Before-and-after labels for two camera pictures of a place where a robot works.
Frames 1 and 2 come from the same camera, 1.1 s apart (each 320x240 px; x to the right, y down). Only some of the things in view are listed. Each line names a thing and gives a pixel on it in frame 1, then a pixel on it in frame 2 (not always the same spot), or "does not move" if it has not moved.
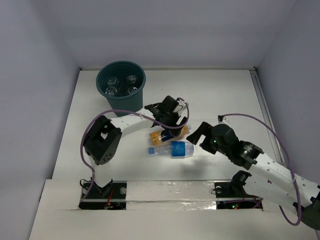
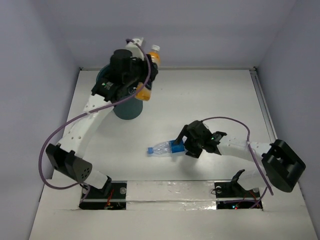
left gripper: x=172 y=122 to x=148 y=75
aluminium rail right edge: x=266 y=114 does not move
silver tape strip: x=171 y=195 does not move
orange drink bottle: x=157 y=137 to x=145 y=94
